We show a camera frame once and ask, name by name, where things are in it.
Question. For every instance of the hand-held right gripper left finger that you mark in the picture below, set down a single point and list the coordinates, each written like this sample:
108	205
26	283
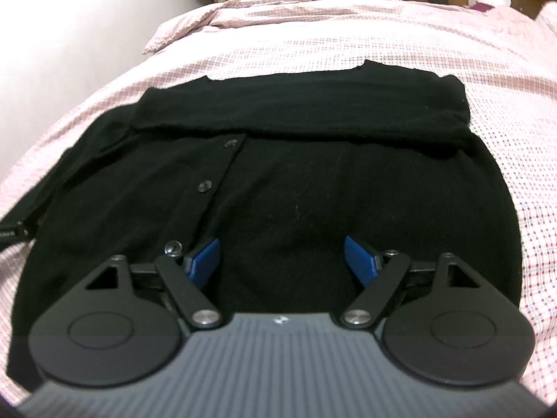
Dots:
203	263

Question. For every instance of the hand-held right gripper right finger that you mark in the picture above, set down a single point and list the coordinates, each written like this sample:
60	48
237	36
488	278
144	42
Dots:
357	262

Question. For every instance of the black button cardigan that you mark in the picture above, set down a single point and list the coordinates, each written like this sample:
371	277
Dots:
283	183

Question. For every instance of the pink checked bed sheet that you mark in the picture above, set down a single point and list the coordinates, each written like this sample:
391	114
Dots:
304	39

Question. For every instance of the purple cloth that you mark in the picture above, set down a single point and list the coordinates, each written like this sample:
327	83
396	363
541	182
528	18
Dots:
482	7

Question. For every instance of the pale pink pillow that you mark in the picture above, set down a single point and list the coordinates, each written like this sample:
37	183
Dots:
548	15

